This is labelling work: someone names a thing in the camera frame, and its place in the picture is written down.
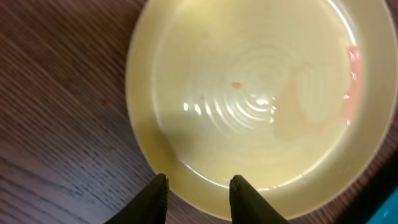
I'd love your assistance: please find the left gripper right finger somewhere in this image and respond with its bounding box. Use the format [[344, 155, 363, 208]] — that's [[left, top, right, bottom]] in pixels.
[[229, 175, 288, 224]]

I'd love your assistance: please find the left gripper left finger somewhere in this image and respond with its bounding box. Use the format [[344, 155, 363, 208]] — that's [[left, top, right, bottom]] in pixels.
[[104, 174, 169, 224]]

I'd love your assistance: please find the yellow-green plate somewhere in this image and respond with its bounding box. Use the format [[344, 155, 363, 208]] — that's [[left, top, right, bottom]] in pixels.
[[126, 0, 397, 220]]

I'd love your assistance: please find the teal plastic tray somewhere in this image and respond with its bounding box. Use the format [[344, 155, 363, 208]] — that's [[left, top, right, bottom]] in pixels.
[[366, 189, 398, 224]]

